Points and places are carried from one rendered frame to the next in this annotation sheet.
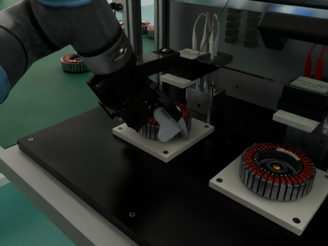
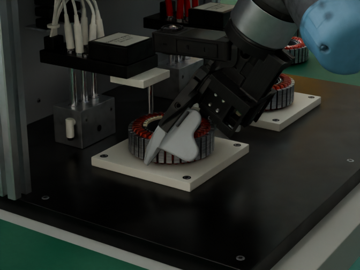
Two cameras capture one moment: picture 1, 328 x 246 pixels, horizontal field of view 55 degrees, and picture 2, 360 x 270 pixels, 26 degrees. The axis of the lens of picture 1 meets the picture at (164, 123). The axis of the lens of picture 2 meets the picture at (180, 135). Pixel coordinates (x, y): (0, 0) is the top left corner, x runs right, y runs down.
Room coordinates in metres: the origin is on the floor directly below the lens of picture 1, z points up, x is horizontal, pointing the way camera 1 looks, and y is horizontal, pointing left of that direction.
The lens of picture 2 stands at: (0.71, 0.94, 1.17)
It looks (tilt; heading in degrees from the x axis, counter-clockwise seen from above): 21 degrees down; 260
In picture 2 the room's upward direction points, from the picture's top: straight up
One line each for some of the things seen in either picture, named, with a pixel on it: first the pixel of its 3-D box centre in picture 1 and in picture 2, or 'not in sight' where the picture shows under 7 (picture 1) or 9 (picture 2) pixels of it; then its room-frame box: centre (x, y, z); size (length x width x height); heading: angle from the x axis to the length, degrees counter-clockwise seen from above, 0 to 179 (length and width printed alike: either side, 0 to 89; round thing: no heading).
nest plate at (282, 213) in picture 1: (273, 181); (256, 104); (0.40, -0.18, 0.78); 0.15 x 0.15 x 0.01; 48
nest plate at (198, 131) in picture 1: (163, 130); (171, 154); (0.56, 0.00, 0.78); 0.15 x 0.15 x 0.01; 48
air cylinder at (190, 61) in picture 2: (310, 135); (179, 76); (0.51, -0.28, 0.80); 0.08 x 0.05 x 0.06; 48
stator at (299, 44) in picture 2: not in sight; (280, 49); (0.26, -0.52, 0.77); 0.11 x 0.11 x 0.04
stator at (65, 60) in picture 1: (78, 62); not in sight; (1.02, 0.28, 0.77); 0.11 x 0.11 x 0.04
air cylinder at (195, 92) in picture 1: (205, 98); (85, 119); (0.67, -0.10, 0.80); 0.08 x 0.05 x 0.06; 48
